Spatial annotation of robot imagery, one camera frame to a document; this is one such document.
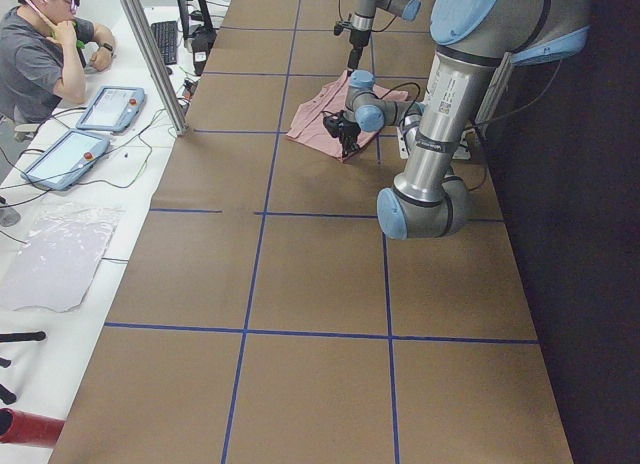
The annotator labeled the seated person grey shirt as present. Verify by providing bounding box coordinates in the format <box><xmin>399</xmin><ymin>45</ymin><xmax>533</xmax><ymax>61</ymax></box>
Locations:
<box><xmin>1</xmin><ymin>0</ymin><xmax>116</xmax><ymax>124</ymax></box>

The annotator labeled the red cylinder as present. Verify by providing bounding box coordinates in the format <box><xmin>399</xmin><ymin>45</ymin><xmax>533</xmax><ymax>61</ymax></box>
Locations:
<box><xmin>1</xmin><ymin>408</ymin><xmax>65</xmax><ymax>448</ymax></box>

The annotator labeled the teach pendant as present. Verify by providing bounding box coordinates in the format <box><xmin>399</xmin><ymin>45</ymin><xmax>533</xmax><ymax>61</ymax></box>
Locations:
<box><xmin>76</xmin><ymin>86</ymin><xmax>146</xmax><ymax>132</ymax></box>
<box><xmin>21</xmin><ymin>130</ymin><xmax>110</xmax><ymax>191</ymax></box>

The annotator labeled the lower teach pendant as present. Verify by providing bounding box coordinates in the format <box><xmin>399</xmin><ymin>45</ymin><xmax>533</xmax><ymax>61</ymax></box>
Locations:
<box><xmin>21</xmin><ymin>130</ymin><xmax>110</xmax><ymax>191</ymax></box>

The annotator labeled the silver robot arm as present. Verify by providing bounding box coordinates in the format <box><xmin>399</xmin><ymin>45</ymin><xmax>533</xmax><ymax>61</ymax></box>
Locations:
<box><xmin>333</xmin><ymin>0</ymin><xmax>421</xmax><ymax>76</ymax></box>
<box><xmin>323</xmin><ymin>0</ymin><xmax>591</xmax><ymax>239</ymax></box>

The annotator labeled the black keyboard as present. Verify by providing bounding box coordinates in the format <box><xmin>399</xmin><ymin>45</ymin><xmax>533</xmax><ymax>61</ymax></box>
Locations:
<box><xmin>150</xmin><ymin>21</ymin><xmax>178</xmax><ymax>65</ymax></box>

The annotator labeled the upper teach pendant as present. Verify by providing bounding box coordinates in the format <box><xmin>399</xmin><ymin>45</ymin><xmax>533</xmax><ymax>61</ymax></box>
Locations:
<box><xmin>76</xmin><ymin>86</ymin><xmax>146</xmax><ymax>132</ymax></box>

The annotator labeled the aluminium frame post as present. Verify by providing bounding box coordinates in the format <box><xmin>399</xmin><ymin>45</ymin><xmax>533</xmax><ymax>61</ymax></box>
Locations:
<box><xmin>119</xmin><ymin>0</ymin><xmax>187</xmax><ymax>136</ymax></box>

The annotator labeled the clear plastic bag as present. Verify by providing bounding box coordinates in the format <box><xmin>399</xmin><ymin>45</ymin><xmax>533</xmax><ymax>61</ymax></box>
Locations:
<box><xmin>1</xmin><ymin>203</ymin><xmax>124</xmax><ymax>313</ymax></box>

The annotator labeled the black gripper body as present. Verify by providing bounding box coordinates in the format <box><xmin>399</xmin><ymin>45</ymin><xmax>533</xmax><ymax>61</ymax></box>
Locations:
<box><xmin>333</xmin><ymin>18</ymin><xmax>372</xmax><ymax>69</ymax></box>
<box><xmin>322</xmin><ymin>110</ymin><xmax>361</xmax><ymax>149</ymax></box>

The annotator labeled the pink Snoopy t-shirt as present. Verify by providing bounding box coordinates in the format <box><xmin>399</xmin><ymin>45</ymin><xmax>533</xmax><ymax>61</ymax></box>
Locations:
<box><xmin>286</xmin><ymin>70</ymin><xmax>410</xmax><ymax>161</ymax></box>

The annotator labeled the brown paper table cover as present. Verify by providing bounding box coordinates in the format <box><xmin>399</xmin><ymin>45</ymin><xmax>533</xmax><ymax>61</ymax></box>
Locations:
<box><xmin>52</xmin><ymin>0</ymin><xmax>571</xmax><ymax>463</ymax></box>

